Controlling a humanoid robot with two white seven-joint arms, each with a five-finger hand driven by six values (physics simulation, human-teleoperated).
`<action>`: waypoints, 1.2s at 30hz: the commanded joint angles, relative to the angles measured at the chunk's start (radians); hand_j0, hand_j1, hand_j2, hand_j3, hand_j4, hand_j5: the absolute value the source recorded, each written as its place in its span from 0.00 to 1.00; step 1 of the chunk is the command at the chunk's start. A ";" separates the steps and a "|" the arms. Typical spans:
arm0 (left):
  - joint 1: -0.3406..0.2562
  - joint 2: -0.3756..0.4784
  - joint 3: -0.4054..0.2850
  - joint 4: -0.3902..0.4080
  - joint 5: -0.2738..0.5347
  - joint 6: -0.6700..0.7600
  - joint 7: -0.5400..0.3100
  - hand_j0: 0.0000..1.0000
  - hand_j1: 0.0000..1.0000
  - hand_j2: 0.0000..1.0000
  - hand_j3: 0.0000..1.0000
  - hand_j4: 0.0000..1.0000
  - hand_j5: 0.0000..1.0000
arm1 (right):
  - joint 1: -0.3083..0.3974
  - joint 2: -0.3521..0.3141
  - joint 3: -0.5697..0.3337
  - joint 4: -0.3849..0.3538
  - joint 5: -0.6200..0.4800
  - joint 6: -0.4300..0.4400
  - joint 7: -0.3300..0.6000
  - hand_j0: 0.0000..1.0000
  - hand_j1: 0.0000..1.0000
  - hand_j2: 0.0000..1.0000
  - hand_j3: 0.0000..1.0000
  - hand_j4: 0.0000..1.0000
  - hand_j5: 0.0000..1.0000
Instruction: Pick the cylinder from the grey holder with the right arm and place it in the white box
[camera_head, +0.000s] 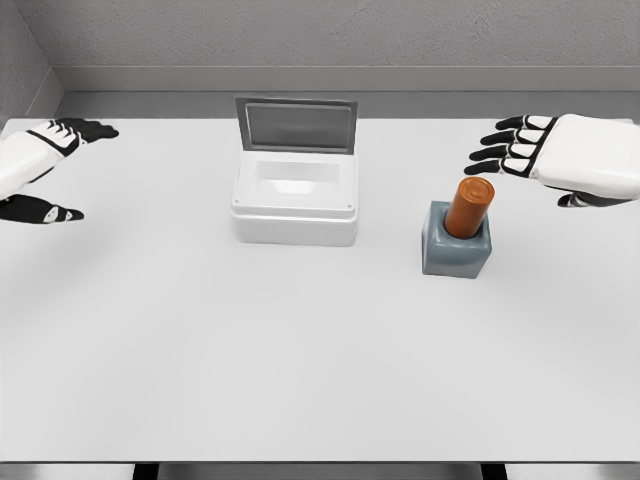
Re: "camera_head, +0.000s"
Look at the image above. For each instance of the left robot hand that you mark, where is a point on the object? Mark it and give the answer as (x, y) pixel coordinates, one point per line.
(30, 155)

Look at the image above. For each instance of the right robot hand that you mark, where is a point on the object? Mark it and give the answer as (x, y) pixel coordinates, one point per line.
(580, 150)

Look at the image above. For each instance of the orange cylinder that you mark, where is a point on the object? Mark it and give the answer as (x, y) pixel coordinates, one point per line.
(469, 206)

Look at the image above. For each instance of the grey square holder block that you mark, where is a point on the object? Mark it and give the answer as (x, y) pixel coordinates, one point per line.
(456, 252)

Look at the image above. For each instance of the white box with open lid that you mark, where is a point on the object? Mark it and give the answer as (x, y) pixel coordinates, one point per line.
(296, 190)

